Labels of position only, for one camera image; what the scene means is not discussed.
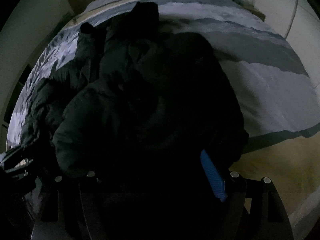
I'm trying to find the striped blue beige duvet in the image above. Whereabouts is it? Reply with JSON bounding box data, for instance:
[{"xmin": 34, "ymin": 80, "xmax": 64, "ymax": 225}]
[{"xmin": 7, "ymin": 0, "xmax": 319, "ymax": 239}]

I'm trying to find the large black puffer coat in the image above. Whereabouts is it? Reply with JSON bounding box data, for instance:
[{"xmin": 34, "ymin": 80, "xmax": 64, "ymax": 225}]
[{"xmin": 21, "ymin": 2, "xmax": 248, "ymax": 239}]

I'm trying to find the white wardrobe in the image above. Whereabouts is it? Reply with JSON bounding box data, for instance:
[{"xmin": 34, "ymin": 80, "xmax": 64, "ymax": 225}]
[{"xmin": 253, "ymin": 0, "xmax": 319, "ymax": 88}]

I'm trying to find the wooden nightstand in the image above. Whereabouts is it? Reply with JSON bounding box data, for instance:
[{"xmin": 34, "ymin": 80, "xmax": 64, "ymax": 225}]
[{"xmin": 232, "ymin": 0, "xmax": 266, "ymax": 21}]

